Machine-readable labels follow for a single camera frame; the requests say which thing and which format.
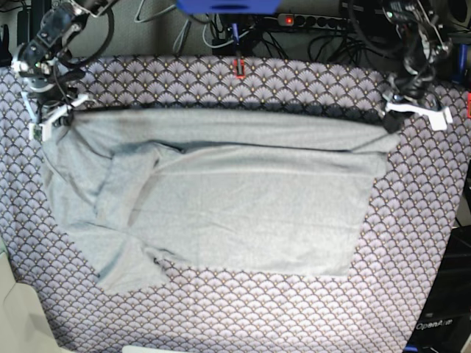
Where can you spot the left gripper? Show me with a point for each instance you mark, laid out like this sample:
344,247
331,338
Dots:
410,84

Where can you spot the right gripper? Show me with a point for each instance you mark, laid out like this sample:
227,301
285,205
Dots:
37,64

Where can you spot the light grey T-shirt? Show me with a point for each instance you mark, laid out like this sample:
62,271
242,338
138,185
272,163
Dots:
233,189

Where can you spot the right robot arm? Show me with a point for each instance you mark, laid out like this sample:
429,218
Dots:
65,22

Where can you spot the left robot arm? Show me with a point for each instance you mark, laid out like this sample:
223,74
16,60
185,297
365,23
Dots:
426,44

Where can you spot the fan-patterned table cloth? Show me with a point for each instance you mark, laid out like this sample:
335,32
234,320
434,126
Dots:
401,245

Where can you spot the red table clamp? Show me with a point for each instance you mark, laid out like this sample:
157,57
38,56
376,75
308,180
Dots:
239,68

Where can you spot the black OpenArm box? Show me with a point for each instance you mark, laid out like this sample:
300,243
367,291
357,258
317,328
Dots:
444,323

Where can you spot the black power strip red switch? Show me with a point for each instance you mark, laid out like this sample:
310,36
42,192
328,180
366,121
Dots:
309,23

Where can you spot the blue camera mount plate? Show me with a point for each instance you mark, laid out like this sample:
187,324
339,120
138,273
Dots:
228,6

